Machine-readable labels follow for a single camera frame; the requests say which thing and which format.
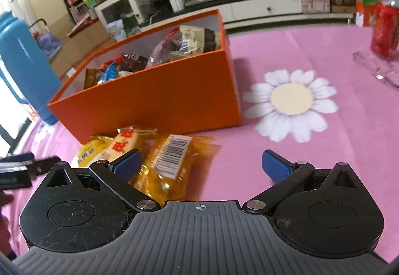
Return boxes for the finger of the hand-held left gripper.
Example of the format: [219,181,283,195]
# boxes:
[0,152,35,166]
[26,155,62,181]

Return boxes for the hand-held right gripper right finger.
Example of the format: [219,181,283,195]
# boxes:
[242,149,356,214]

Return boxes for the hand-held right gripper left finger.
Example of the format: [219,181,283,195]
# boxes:
[46,149,162,212]

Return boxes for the cream red label snack packet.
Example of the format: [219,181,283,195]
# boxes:
[111,126,158,164]

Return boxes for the yellow barcode snack packet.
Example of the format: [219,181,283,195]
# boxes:
[130,133,222,201]

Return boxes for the orange cardboard box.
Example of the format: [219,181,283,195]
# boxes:
[47,9,243,145]

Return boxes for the person's left hand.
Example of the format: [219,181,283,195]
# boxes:
[0,192,16,259]

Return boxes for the blue thermos jug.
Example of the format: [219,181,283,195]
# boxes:
[0,11,63,125]

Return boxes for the blue white snack packet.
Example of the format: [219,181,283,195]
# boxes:
[98,62,121,85]

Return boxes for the dark brown snack packet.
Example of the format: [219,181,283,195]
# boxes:
[119,53,149,73]

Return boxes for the purple snack packet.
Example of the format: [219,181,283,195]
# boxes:
[146,39,182,69]

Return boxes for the cart with purple bag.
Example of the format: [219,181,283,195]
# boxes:
[29,18,63,58]

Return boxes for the pink flowered tablecloth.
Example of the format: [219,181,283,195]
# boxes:
[0,27,399,264]

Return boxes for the large taped cardboard box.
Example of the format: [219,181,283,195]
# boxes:
[49,18,119,76]

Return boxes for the white pouch bag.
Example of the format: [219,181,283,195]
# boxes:
[107,20,127,42]

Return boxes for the brown beige snack packet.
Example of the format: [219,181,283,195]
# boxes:
[169,25,222,55]

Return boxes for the white glass door cabinet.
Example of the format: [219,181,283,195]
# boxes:
[94,0,148,36]

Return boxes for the beige standing air conditioner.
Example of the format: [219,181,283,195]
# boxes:
[23,0,68,33]

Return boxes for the white tv stand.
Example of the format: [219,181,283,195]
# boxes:
[137,0,358,31]

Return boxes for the pink printed cardboard box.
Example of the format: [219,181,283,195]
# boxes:
[300,0,331,14]

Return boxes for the red drink can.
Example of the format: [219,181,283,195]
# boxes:
[370,0,399,60]

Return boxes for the orange white carton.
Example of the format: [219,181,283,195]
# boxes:
[355,0,380,28]

